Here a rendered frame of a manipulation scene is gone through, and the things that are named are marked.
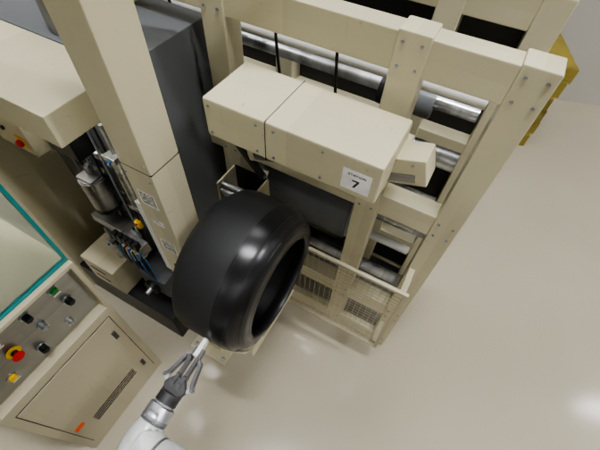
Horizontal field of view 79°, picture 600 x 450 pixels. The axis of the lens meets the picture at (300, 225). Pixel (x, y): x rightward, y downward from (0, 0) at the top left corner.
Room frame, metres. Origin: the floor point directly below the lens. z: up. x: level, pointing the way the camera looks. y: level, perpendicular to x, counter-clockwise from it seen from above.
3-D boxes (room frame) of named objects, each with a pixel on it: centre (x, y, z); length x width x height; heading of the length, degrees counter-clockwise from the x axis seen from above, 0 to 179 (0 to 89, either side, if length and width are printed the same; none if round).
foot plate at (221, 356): (0.83, 0.49, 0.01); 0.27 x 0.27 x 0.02; 65
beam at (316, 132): (0.95, 0.01, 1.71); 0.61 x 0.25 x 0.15; 65
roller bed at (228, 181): (1.17, 0.28, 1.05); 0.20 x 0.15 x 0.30; 65
